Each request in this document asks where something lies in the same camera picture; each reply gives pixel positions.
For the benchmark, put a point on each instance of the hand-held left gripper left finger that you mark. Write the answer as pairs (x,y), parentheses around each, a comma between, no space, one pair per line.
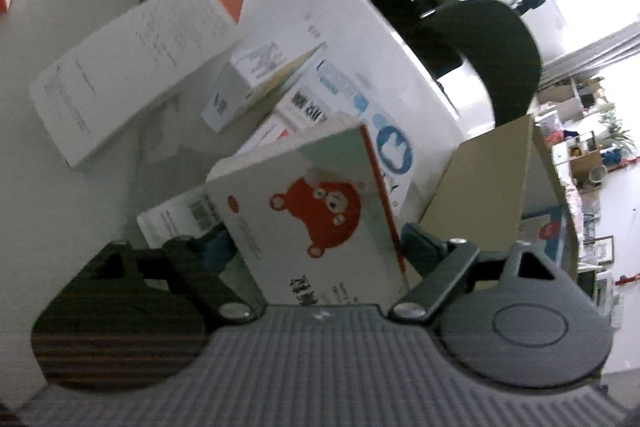
(215,252)

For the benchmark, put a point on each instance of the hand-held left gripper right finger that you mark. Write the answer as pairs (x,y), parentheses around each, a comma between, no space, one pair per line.
(420,244)

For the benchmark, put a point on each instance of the brown cardboard box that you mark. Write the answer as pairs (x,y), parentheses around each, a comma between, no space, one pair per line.
(480,187)

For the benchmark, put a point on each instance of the red bear print box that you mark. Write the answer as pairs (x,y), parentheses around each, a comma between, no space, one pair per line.
(310,217)

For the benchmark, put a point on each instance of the white marble desktop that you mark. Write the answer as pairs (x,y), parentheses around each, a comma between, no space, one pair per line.
(90,207)

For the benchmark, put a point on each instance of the white code label box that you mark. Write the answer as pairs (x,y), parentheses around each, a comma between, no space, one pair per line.
(175,217)

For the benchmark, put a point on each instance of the white blue logo box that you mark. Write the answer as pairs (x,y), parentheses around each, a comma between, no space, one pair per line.
(392,147)

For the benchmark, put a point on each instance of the small white open box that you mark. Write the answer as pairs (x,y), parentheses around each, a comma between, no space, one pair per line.
(250,82)

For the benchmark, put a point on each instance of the white blue striped box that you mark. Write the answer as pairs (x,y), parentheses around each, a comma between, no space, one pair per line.
(310,104)

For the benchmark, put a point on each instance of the wooden cabinet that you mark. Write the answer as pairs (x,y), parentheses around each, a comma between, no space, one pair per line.
(580,152)

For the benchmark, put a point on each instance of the round white fan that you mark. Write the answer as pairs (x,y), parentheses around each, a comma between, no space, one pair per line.
(597,175)

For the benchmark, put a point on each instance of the white flat text box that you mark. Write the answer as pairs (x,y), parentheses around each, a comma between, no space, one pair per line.
(130,67)

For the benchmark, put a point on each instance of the potted green plant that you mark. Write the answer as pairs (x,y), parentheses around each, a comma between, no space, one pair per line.
(617,132)

